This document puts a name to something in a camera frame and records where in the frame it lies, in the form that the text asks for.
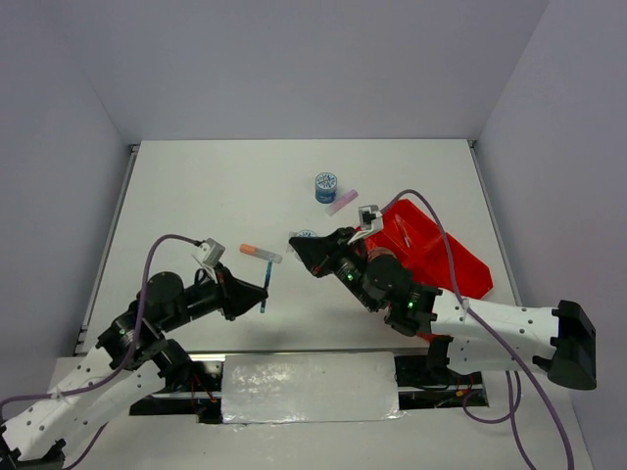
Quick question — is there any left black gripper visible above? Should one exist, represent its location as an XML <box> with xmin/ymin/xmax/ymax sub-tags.
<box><xmin>161</xmin><ymin>260</ymin><xmax>269</xmax><ymax>331</ymax></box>

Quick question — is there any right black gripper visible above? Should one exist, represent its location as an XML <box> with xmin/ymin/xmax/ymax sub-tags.
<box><xmin>289</xmin><ymin>225</ymin><xmax>379</xmax><ymax>311</ymax></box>

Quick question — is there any blue pen refill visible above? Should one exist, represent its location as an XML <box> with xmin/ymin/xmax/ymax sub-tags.
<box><xmin>260</xmin><ymin>260</ymin><xmax>273</xmax><ymax>313</ymax></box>

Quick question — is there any red pen refill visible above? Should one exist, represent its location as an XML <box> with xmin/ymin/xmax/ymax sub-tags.
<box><xmin>395</xmin><ymin>215</ymin><xmax>411</xmax><ymax>248</ymax></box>

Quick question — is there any large clear tape roll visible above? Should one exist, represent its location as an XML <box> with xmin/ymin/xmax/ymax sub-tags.
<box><xmin>367</xmin><ymin>247</ymin><xmax>396</xmax><ymax>262</ymax></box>

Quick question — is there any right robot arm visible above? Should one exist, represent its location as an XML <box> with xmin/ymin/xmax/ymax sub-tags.
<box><xmin>289</xmin><ymin>227</ymin><xmax>597</xmax><ymax>391</ymax></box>

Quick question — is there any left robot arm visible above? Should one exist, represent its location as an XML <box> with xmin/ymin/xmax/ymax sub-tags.
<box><xmin>1</xmin><ymin>265</ymin><xmax>267</xmax><ymax>469</ymax></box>

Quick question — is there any near blue tape stack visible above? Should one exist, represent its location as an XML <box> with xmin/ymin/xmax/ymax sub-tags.
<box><xmin>296</xmin><ymin>230</ymin><xmax>318</xmax><ymax>238</ymax></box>

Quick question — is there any blue tape stack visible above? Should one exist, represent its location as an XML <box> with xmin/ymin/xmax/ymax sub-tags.
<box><xmin>314</xmin><ymin>172</ymin><xmax>338</xmax><ymax>204</ymax></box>
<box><xmin>296</xmin><ymin>230</ymin><xmax>318</xmax><ymax>238</ymax></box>

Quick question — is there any orange capped lead case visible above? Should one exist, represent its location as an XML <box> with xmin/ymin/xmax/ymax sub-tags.
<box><xmin>239</xmin><ymin>244</ymin><xmax>282</xmax><ymax>263</ymax></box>

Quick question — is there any pink eraser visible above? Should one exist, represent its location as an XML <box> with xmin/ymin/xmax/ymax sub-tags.
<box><xmin>325</xmin><ymin>189</ymin><xmax>359</xmax><ymax>215</ymax></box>

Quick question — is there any far blue tape stack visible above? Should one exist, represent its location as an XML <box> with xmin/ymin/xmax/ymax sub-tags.
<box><xmin>314</xmin><ymin>172</ymin><xmax>338</xmax><ymax>204</ymax></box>

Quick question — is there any red plastic bin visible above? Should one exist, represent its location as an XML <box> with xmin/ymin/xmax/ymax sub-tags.
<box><xmin>365</xmin><ymin>199</ymin><xmax>494</xmax><ymax>299</ymax></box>

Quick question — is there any silver foil base cover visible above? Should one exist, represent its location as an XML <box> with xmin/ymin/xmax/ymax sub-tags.
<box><xmin>221</xmin><ymin>352</ymin><xmax>401</xmax><ymax>424</ymax></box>

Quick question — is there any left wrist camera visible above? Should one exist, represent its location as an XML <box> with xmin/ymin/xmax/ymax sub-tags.
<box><xmin>192</xmin><ymin>238</ymin><xmax>225</xmax><ymax>271</ymax></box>

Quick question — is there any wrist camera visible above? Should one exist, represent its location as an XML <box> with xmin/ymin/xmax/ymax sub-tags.
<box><xmin>348</xmin><ymin>205</ymin><xmax>384</xmax><ymax>245</ymax></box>
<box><xmin>192</xmin><ymin>238</ymin><xmax>225</xmax><ymax>271</ymax></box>

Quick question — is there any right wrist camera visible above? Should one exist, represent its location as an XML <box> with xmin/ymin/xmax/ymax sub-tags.
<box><xmin>348</xmin><ymin>205</ymin><xmax>384</xmax><ymax>245</ymax></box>

